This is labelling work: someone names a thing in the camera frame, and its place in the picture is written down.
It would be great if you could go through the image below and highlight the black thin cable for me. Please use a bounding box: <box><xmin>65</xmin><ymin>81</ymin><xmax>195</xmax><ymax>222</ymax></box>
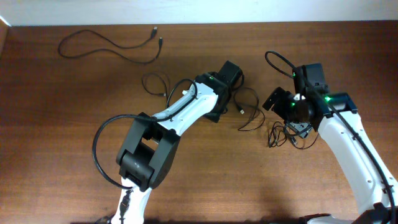
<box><xmin>141</xmin><ymin>72</ymin><xmax>266</xmax><ymax>132</ymax></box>
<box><xmin>267</xmin><ymin>120</ymin><xmax>320</xmax><ymax>151</ymax></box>

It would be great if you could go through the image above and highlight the black USB cable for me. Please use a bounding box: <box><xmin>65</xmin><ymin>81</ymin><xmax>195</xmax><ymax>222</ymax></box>
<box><xmin>57</xmin><ymin>26</ymin><xmax>164</xmax><ymax>65</ymax></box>

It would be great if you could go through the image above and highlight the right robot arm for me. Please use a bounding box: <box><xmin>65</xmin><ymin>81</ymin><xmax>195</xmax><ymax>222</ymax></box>
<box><xmin>263</xmin><ymin>63</ymin><xmax>397</xmax><ymax>223</ymax></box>

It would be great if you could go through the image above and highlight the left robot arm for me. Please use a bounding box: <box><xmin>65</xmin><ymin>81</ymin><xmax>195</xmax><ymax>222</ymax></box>
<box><xmin>110</xmin><ymin>61</ymin><xmax>244</xmax><ymax>223</ymax></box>

